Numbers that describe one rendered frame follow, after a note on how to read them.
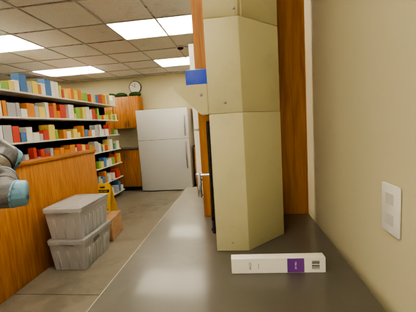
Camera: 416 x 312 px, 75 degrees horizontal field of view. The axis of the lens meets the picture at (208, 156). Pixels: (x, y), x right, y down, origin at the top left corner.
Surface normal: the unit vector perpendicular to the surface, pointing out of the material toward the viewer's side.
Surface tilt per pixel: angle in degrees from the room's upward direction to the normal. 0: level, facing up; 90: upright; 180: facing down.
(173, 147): 90
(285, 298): 0
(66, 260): 95
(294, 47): 90
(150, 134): 90
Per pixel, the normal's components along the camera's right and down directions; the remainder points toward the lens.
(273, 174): 0.62, 0.04
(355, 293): -0.06, -0.99
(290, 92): -0.11, 0.11
